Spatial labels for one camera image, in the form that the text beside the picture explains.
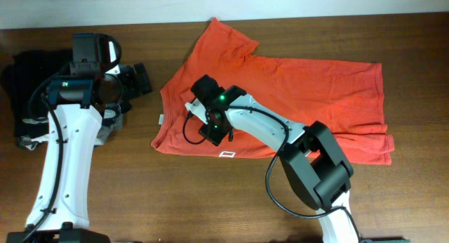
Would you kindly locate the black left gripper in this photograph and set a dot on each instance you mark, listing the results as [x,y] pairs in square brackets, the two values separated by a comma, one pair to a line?
[133,88]

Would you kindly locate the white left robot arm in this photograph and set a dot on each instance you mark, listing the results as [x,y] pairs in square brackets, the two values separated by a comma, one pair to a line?
[60,211]

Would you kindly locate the folded grey white garment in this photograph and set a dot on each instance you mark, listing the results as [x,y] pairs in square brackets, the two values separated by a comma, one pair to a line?
[30,133]

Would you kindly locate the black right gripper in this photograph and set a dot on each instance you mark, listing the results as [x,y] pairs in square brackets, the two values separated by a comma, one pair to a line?
[210,134]

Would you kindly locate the folded black shirt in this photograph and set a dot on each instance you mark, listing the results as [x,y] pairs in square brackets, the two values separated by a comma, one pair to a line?
[72,94]

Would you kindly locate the red orange t-shirt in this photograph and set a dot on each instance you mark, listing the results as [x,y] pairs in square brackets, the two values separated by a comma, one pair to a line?
[346,96]

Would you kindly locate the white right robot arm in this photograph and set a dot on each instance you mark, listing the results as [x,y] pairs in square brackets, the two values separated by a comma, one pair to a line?
[317,169]

